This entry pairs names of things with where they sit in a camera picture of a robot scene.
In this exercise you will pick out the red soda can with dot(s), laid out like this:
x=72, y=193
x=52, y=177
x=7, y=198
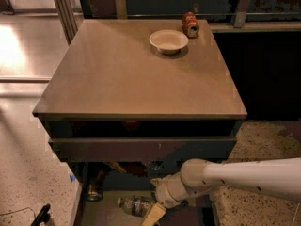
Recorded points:
x=190, y=25

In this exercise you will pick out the blue tape piece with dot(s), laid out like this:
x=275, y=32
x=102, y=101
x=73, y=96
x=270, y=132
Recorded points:
x=72, y=177

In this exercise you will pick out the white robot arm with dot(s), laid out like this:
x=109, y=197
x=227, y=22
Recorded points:
x=277, y=178

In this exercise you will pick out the black object on floor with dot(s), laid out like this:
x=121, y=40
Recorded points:
x=43, y=216

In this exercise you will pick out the dark can in drawer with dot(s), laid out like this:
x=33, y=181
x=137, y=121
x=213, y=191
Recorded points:
x=95, y=186

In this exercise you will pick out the white bowl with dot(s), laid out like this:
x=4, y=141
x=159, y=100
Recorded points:
x=168, y=42

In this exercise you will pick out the grey drawer cabinet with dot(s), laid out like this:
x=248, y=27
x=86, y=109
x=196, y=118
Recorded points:
x=112, y=83

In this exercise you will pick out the dark top drawer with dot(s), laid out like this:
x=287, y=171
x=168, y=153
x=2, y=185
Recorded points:
x=141, y=149

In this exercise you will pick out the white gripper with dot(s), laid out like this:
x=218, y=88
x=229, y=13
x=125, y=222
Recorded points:
x=164, y=191

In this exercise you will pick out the open middle drawer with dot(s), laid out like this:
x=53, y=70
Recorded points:
x=105, y=212

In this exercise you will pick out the clear plastic water bottle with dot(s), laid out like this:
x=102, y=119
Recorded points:
x=136, y=206

